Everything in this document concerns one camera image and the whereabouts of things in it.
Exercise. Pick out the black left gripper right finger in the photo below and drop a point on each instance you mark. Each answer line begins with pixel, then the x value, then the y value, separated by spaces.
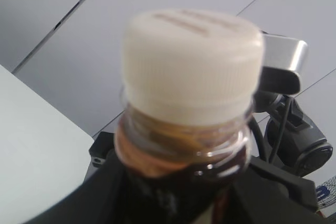
pixel 252 200

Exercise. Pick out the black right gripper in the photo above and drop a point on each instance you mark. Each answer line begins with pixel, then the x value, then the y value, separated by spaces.
pixel 296 142

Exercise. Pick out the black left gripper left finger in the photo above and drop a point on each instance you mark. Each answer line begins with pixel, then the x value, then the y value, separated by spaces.
pixel 100 199

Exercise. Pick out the brown Nescafe coffee bottle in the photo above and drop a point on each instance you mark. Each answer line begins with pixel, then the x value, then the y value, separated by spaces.
pixel 189 78

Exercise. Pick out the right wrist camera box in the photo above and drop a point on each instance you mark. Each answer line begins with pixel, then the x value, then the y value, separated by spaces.
pixel 283 61

